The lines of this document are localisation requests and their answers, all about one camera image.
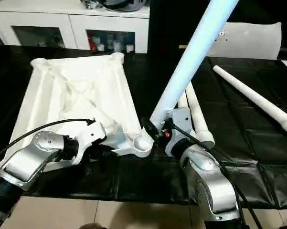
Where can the white plastic table leg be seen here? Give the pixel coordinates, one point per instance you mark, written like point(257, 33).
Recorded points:
point(253, 97)
point(182, 101)
point(192, 59)
point(197, 112)

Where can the white printed jar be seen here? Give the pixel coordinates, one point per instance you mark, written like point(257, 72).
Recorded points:
point(118, 45)

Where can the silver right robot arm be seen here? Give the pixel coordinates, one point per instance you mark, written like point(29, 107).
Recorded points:
point(212, 181)

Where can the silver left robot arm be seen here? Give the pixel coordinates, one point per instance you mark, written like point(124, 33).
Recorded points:
point(33, 157)

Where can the small tan label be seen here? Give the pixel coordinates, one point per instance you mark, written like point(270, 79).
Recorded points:
point(183, 46)

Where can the small white cup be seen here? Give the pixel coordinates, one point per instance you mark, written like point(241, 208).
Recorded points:
point(100, 47)
point(130, 48)

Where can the red bottle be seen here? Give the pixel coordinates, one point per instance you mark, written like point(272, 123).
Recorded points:
point(93, 43)

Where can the white glass-door cabinet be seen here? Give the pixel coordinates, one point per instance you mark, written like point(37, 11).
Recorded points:
point(69, 21)

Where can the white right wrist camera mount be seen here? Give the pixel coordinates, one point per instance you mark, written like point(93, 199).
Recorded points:
point(181, 119)

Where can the black work mat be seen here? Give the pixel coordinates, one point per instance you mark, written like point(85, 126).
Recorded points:
point(253, 155)

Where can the black tall cabinet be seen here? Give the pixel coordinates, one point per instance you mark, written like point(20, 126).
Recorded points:
point(167, 23)

